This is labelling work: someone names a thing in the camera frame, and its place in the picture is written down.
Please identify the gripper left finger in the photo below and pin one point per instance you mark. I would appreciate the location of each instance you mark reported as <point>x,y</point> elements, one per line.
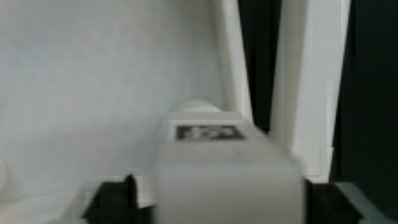
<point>114,208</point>

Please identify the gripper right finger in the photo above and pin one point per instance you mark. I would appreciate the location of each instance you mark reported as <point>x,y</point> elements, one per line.
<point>338,205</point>

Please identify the white square tabletop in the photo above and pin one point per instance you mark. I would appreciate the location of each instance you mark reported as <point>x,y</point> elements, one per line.
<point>105,61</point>

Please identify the white right fence bar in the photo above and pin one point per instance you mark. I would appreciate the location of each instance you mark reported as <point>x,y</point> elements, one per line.
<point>311,43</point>

